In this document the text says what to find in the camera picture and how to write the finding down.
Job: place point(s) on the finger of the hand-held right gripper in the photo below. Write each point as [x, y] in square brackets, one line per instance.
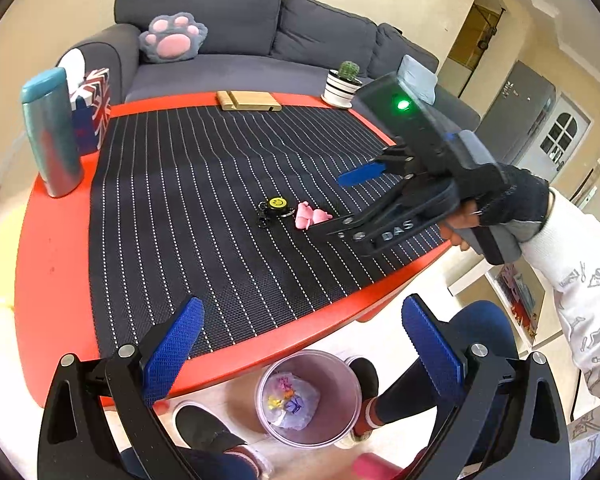
[357, 176]
[340, 227]

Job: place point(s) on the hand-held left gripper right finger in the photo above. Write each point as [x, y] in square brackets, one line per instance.
[432, 350]

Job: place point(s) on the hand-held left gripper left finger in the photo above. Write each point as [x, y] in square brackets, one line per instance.
[175, 350]

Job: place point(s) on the pink pig toy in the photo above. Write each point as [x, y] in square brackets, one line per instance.
[305, 217]

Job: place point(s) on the pink trash bin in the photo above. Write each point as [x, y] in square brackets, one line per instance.
[330, 385]

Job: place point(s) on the person's right forearm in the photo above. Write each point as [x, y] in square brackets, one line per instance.
[580, 270]

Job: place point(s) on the person's right hand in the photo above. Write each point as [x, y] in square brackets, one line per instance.
[515, 195]

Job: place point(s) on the person's right leg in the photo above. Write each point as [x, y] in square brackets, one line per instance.
[475, 330]

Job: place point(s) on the person's leg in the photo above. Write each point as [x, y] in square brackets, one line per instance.
[205, 465]
[475, 330]

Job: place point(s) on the light blue cushion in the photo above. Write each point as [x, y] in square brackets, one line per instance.
[420, 77]

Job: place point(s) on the person's black right shoe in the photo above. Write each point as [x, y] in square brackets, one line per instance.
[365, 375]

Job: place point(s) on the person's black shoe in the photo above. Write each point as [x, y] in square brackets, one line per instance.
[202, 427]
[365, 375]

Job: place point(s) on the white side table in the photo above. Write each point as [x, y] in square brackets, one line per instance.
[467, 277]

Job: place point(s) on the person's black left shoe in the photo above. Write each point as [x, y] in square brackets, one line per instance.
[202, 427]

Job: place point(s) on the potted cactus striped pot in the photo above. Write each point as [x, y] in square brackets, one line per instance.
[341, 87]

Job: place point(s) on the black white-striped table mat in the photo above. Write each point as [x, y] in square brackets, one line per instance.
[180, 260]

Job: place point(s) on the grey refrigerator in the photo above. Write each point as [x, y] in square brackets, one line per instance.
[525, 105]

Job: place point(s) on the person's left leg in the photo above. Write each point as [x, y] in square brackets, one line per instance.
[205, 465]

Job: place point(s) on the clear plastic bin bag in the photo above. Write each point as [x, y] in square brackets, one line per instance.
[290, 402]

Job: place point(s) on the wooden phone stand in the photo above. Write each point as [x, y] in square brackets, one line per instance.
[252, 101]

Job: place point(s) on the pink stool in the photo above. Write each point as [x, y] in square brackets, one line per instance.
[372, 467]

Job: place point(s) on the white door arched window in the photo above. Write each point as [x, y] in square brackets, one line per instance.
[562, 132]

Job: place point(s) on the grey fabric sofa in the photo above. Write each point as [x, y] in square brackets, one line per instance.
[220, 72]

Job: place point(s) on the white printed shirt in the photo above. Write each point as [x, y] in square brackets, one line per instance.
[597, 440]

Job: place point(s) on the yellow stool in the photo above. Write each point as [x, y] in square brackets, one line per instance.
[2, 260]

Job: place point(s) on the grey pink paw cushion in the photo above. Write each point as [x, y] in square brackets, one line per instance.
[172, 40]

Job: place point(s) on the teal thermos bottle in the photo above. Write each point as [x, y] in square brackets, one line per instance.
[52, 140]

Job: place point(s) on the flag print tissue box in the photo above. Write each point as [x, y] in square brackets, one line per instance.
[92, 115]

